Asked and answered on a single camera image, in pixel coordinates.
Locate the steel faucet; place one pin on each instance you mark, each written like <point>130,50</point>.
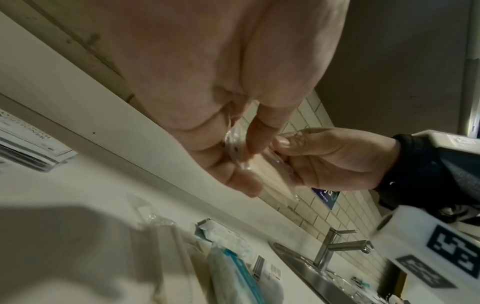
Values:
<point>330,245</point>

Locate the person's right hand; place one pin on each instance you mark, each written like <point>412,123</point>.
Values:
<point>345,160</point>

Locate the white wrist camera with markers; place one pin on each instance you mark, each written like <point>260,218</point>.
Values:
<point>412,234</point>

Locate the person's right forearm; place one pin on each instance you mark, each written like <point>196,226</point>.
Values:
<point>416,166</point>

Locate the person's left hand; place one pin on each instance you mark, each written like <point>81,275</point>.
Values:
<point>195,59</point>

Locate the white barcode label card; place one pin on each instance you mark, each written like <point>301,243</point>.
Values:
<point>268,268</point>

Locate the blue and white gauze packet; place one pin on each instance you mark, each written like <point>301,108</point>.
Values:
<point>236,279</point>

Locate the blue wall sign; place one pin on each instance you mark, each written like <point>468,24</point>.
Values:
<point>326,197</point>

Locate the clear plastic packet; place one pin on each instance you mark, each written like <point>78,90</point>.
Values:
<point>275,172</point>

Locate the small teal item in sink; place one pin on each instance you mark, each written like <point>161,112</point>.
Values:
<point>360,282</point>

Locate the stainless steel sink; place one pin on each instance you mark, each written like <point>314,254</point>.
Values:
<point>318,276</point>

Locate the stack of white booklets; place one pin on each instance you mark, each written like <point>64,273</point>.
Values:
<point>30,142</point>

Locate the white window frame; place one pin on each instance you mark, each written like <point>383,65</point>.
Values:
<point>468,65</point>

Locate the torn white and teal packet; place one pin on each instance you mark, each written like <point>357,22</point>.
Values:
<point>221,234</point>

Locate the clear packet with white stick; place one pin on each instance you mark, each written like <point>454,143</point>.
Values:
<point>165,246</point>

